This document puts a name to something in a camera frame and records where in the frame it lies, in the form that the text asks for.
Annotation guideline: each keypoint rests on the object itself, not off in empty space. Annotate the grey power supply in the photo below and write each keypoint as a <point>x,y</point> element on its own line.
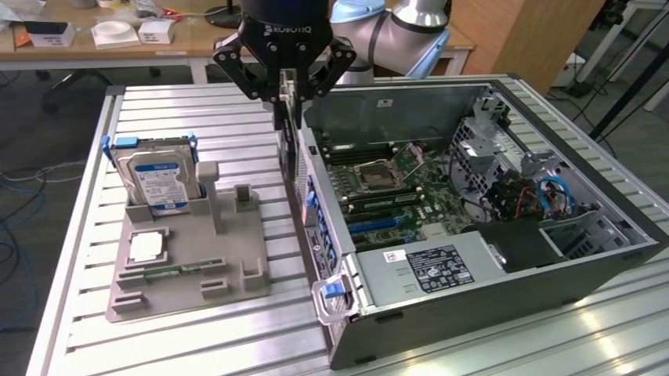
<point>387,282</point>

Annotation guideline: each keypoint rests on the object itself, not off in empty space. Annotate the wooden desk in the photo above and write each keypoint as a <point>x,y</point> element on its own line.
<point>78,51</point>

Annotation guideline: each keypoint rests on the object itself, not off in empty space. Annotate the green RAM stick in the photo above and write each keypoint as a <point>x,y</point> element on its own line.
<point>173,271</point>

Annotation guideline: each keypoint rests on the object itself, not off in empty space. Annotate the black open PC case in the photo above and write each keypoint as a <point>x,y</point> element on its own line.
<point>471,313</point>

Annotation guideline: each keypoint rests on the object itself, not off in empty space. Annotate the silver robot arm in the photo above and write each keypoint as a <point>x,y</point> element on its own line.
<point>392,35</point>

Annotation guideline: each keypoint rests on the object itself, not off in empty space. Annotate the black tripod pole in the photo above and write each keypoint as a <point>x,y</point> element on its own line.
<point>627,76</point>

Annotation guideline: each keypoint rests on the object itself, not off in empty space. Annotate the black chair base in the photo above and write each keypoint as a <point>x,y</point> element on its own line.
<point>53,102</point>

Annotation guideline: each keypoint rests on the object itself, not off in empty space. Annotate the black plastic air shroud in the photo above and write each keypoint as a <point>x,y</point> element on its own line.
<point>517,246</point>

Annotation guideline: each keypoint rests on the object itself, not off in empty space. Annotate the silver chipset heatsink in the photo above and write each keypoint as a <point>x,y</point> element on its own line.
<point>435,231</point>

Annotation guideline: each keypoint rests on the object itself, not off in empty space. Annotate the white box with round recess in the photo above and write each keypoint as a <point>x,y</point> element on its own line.
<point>116,37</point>

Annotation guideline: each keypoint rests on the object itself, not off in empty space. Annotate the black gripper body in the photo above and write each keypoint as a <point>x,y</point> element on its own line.
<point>288,35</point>

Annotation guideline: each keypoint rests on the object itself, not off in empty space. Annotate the hard disk with blue carrier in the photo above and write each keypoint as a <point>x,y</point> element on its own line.
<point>157,184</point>

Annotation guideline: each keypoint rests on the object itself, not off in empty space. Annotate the green motherboard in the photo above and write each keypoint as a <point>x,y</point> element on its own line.
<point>444,203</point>

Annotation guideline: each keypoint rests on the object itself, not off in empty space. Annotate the grey parts rack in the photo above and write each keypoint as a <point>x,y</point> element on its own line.
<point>189,250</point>

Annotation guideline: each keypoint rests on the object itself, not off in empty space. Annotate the grey metal disk bay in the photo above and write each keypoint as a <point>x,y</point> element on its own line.
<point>586,239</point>
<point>479,150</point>

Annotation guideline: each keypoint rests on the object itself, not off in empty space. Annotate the CPU socket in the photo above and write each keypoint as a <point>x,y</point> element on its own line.
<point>377,178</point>

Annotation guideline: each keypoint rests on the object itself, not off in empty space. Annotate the small white box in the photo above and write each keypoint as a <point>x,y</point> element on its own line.
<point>156,33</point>

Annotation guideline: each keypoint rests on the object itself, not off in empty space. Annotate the green graphics card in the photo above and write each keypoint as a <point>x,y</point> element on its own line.
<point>286,113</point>

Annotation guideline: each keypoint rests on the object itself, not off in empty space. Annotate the black lamp base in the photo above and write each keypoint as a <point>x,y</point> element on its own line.
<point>220,19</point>

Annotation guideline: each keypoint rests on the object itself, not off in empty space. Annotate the silver CPU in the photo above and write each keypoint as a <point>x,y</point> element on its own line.
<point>146,248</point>

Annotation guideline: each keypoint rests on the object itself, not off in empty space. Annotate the white floor box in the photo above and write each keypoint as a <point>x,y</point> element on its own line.
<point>570,74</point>

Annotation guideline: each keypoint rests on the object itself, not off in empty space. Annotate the blue case release latch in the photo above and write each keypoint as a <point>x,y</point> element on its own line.
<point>330,291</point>

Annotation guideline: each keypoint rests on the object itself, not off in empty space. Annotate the white box with black lid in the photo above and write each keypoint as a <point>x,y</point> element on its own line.
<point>50,35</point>

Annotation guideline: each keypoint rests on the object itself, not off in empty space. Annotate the orange card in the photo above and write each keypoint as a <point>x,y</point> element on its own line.
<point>22,39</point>

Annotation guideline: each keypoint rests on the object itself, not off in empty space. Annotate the metal socket cover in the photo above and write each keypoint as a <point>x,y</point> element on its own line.
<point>415,149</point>

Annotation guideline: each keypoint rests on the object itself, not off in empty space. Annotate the wooden cabinet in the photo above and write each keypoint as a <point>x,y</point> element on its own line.
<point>549,39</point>

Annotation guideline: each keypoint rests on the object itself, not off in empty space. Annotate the clear plastic bag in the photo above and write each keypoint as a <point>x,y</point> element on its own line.
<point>15,11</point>

